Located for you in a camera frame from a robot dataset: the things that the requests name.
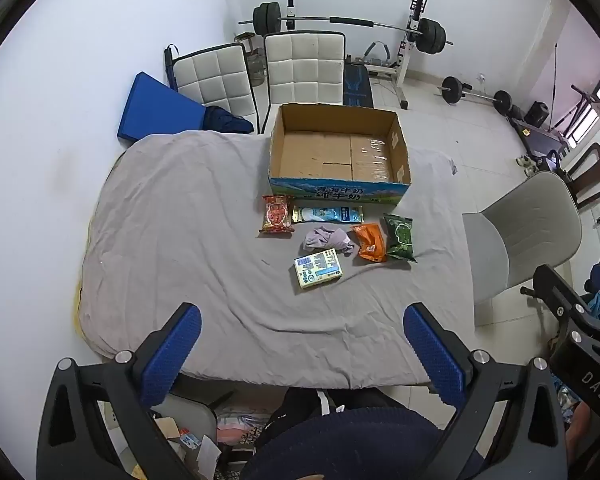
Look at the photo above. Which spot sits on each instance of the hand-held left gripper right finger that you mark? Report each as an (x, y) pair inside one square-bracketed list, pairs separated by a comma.
[(432, 355)]

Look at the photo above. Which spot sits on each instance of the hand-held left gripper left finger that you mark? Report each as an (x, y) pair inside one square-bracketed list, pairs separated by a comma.
[(175, 355)]

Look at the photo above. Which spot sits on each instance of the green snack packet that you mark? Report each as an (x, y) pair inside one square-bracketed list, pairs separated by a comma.
[(400, 237)]

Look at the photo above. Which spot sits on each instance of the orange snack packet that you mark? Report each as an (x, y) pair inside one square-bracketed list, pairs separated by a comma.
[(371, 244)]

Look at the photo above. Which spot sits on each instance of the purple cloth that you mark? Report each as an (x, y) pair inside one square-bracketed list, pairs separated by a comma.
[(325, 240)]

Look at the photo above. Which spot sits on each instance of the red snack packet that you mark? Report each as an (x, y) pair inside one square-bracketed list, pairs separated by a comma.
[(276, 214)]

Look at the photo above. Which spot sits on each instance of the blue and white long packet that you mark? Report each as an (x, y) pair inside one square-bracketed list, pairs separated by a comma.
[(327, 214)]

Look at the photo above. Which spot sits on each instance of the grey shell chair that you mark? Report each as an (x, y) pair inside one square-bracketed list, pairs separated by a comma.
[(525, 230)]

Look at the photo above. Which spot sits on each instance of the small cardboard box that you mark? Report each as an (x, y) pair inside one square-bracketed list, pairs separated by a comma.
[(167, 429)]

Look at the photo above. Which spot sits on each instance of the pink striped cloth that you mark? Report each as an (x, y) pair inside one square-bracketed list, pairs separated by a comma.
[(240, 427)]

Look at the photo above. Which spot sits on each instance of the brown wooden chair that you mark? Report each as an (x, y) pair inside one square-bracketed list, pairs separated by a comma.
[(592, 177)]

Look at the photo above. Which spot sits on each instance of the person's dark clothing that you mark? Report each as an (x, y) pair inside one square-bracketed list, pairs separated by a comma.
[(355, 440)]

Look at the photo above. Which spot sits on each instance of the pair of shoes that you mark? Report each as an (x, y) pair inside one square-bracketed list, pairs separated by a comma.
[(527, 165)]

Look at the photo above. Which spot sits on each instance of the black treadmill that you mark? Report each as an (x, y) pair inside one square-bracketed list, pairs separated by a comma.
[(537, 137)]

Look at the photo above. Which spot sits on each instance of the black speaker box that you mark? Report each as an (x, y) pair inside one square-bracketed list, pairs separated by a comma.
[(536, 114)]

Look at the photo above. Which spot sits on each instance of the short barbell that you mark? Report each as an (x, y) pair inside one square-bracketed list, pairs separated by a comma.
[(452, 89)]

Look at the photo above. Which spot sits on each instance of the dark blue bag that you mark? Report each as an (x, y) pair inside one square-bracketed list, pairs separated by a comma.
[(227, 121)]

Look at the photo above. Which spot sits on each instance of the blue foam mat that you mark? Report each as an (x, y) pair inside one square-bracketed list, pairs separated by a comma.
[(157, 110)]

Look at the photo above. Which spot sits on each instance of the white padded chair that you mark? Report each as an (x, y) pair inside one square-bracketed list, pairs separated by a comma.
[(305, 67), (212, 82)]

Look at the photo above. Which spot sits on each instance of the black and blue bench pad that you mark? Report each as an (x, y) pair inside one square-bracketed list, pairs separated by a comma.
[(356, 85)]

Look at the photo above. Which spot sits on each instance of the white barbell rack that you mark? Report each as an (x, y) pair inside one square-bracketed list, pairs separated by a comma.
[(410, 50)]

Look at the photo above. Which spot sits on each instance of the long barbell with black plates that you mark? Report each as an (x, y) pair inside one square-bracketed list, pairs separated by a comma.
[(430, 35)]

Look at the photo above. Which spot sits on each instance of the small wooden stool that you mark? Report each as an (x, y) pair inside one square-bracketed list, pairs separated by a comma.
[(244, 37)]

